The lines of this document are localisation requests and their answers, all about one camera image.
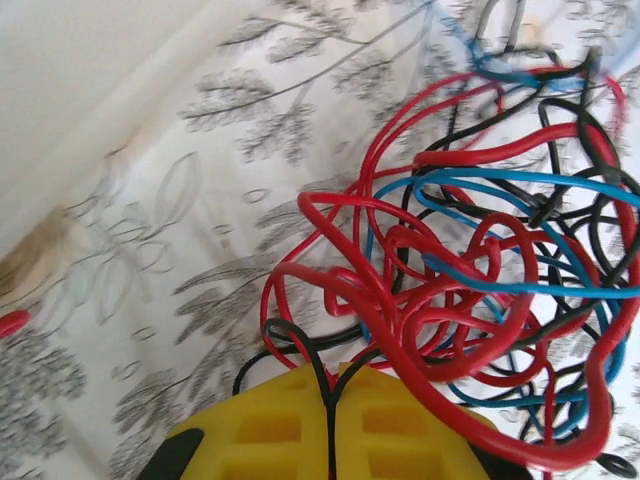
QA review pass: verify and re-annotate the thick red cable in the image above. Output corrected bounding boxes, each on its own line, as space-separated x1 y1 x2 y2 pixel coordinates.
0 309 32 337
259 122 640 471

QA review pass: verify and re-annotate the thin red cable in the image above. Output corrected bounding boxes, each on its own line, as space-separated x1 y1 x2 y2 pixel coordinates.
282 64 629 266

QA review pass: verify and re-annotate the floral patterned tablecloth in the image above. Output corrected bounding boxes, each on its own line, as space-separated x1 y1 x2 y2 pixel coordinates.
0 0 640 480

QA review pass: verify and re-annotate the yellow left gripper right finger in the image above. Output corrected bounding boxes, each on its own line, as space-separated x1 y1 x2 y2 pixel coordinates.
332 362 536 480

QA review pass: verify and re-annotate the thin black cable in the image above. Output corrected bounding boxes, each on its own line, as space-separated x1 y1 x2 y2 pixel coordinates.
234 319 389 451

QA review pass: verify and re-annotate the thick black cable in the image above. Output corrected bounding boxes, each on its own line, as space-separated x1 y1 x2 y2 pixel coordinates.
394 47 640 476

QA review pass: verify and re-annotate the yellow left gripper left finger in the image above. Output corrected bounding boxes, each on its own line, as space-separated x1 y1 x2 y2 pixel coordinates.
134 362 334 480

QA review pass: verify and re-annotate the blue cable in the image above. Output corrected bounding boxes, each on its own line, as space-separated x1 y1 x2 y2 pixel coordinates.
439 14 591 94
362 167 640 406

